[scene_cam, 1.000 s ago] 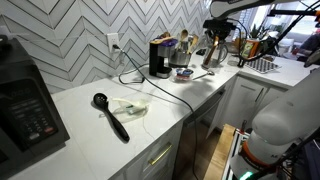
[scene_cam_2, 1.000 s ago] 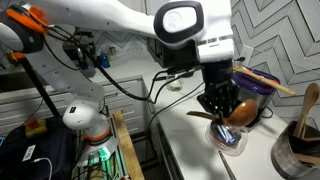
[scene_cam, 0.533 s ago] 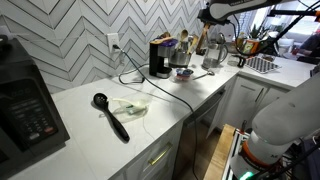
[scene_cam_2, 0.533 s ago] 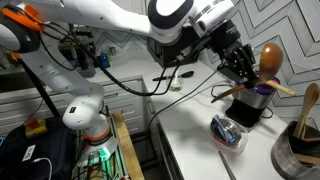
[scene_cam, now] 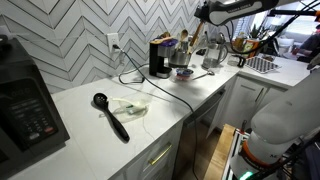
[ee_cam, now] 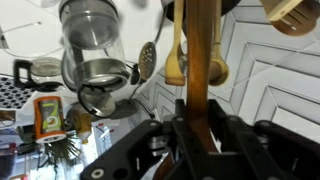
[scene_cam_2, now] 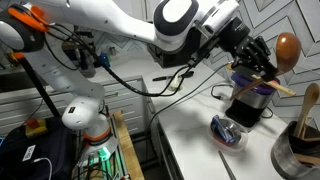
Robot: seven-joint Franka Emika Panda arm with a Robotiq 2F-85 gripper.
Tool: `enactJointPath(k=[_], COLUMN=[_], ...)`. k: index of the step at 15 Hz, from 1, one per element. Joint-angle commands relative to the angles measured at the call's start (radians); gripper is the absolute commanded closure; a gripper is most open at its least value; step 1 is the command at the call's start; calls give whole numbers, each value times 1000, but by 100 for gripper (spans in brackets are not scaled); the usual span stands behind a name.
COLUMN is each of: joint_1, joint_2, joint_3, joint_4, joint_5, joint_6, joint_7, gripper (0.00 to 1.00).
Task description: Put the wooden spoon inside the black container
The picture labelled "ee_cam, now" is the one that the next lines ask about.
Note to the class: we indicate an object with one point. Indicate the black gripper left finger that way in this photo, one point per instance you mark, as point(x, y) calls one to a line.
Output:
point(133, 150)

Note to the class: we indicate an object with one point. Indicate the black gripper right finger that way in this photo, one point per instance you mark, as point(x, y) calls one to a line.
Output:
point(266, 150)

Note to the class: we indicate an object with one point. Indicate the dark wooden spoon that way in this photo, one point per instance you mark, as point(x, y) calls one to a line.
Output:
point(198, 66)

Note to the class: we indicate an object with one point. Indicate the light wooden spoon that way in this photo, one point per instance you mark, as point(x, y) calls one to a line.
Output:
point(218, 71)

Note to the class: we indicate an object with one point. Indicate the slotted metal spoon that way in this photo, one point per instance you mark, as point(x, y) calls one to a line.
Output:
point(148, 58)

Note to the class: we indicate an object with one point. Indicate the round kettle base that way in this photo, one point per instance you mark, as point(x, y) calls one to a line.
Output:
point(103, 105)

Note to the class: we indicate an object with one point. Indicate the yellow squeeze bottle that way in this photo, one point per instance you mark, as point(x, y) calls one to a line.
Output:
point(83, 126)

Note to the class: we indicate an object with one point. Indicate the green plant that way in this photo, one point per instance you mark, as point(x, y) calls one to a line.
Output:
point(61, 151)

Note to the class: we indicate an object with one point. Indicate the orange lidded canister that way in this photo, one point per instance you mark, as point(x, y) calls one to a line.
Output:
point(50, 120)

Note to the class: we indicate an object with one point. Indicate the light wooden spatula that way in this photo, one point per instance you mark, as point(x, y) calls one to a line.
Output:
point(175, 66)

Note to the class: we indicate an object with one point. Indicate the glass electric kettle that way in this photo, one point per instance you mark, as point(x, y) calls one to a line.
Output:
point(91, 40)

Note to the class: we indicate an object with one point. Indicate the black perforated mat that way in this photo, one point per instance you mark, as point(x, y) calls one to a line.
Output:
point(11, 95)

